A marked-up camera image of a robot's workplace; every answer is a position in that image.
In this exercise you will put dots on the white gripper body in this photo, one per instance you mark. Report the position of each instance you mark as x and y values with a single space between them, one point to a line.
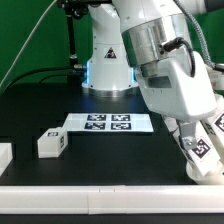
173 93

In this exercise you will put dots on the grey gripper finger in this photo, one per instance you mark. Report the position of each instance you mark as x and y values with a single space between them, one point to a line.
187 132

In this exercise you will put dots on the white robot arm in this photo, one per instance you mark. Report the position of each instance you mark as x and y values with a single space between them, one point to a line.
165 43

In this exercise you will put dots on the white front fence bar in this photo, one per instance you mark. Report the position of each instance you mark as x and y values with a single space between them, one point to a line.
111 199

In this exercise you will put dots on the white fence bar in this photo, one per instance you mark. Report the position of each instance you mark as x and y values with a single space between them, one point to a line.
111 199
5 156

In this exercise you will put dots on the white left fence bar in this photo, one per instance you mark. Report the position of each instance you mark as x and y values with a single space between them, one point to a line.
5 156

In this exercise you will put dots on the white marker base plate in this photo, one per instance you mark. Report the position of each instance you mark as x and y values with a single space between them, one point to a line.
106 122

